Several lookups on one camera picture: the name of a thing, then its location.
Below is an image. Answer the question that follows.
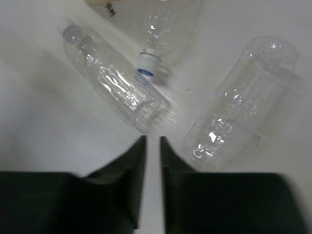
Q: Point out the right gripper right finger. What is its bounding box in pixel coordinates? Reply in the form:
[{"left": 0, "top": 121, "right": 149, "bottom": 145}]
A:
[{"left": 160, "top": 136, "right": 309, "bottom": 234}]

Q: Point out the beige plastic bin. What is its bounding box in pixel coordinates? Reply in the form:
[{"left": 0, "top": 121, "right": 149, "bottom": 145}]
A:
[{"left": 85, "top": 0, "right": 114, "bottom": 6}]

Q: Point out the clear bottle blue cap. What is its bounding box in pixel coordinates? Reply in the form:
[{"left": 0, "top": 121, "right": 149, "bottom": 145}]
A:
[{"left": 136, "top": 0, "right": 201, "bottom": 77}]

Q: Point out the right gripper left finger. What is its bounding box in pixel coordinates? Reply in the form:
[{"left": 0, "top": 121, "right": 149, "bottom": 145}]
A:
[{"left": 0, "top": 136, "right": 147, "bottom": 234}]

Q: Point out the clear bottle white cap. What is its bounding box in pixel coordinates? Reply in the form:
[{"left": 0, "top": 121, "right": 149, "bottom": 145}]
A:
[{"left": 182, "top": 35, "right": 300, "bottom": 172}]

